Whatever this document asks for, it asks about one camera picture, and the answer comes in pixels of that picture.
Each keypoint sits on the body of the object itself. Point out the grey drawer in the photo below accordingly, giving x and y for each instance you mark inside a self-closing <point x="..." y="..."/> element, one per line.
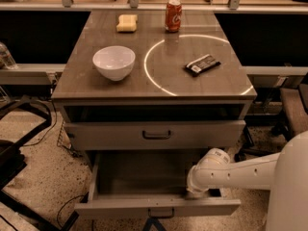
<point x="153" y="134"/>
<point x="149" y="184"/>

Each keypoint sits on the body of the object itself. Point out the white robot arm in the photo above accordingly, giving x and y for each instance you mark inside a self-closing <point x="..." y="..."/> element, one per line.
<point x="284" y="174"/>

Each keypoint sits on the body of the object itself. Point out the grey wooden drawer cabinet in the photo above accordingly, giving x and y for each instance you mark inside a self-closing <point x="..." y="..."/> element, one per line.
<point x="159" y="88"/>

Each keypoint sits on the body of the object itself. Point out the black snack bar packet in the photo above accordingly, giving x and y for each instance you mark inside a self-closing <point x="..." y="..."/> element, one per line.
<point x="201" y="65"/>

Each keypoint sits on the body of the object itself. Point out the white ceramic bowl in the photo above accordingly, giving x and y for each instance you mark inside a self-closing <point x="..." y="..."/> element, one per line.
<point x="114" y="62"/>

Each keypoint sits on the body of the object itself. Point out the yellow sponge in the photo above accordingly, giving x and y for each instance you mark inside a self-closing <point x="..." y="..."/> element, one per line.
<point x="127" y="23"/>

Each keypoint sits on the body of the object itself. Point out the orange soda can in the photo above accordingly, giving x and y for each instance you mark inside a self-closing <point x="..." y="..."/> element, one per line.
<point x="173" y="15"/>

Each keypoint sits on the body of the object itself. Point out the blue tape cross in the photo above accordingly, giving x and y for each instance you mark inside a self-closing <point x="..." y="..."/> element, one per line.
<point x="153" y="222"/>

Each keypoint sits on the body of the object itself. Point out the black chair left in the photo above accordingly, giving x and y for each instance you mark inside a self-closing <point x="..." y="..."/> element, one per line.
<point x="12" y="161"/>

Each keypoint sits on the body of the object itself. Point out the clear plastic bottle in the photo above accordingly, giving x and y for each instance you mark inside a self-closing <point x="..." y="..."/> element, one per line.
<point x="6" y="58"/>

